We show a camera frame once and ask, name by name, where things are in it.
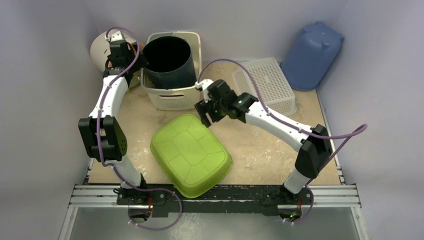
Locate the black cylindrical bucket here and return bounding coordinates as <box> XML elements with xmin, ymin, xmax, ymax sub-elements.
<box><xmin>142</xmin><ymin>36</ymin><xmax>197</xmax><ymax>90</ymax></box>

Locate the white lattice plastic basket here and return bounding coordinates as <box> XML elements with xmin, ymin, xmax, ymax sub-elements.
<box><xmin>241</xmin><ymin>57</ymin><xmax>297</xmax><ymax>116</ymax></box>

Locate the lime green plastic basin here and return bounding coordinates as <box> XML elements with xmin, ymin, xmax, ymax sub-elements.
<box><xmin>150</xmin><ymin>114</ymin><xmax>233</xmax><ymax>199</ymax></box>

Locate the blue plastic bucket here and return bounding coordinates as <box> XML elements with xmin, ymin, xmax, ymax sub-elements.
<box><xmin>280</xmin><ymin>21</ymin><xmax>345</xmax><ymax>92</ymax></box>

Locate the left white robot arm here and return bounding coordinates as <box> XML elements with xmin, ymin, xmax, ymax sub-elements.
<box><xmin>78</xmin><ymin>40</ymin><xmax>149</xmax><ymax>205</ymax></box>

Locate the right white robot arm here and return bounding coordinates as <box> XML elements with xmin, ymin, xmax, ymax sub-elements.
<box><xmin>195</xmin><ymin>79</ymin><xmax>333</xmax><ymax>204</ymax></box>

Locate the white pastel drawer cabinet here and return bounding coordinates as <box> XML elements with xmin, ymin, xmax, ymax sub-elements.
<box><xmin>89</xmin><ymin>32</ymin><xmax>143</xmax><ymax>89</ymax></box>

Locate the cream perforated storage basket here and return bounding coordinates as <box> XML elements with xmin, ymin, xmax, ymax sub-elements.
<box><xmin>140</xmin><ymin>31</ymin><xmax>202</xmax><ymax>111</ymax></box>

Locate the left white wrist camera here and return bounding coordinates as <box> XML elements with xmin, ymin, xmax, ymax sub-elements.
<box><xmin>105</xmin><ymin>30</ymin><xmax>125</xmax><ymax>43</ymax></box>

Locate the aluminium rail base frame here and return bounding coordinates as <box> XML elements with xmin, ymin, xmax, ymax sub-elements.
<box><xmin>58</xmin><ymin>155</ymin><xmax>370</xmax><ymax>240</ymax></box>

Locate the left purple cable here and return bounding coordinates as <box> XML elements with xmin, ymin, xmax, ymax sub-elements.
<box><xmin>96</xmin><ymin>27</ymin><xmax>184</xmax><ymax>232</ymax></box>

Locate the purple cable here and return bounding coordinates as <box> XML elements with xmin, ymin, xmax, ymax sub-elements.
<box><xmin>197</xmin><ymin>59</ymin><xmax>369</xmax><ymax>226</ymax></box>
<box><xmin>96</xmin><ymin>27</ymin><xmax>184</xmax><ymax>232</ymax></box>

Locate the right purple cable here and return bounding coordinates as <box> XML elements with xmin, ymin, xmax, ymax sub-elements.
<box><xmin>197</xmin><ymin>59</ymin><xmax>369</xmax><ymax>226</ymax></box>

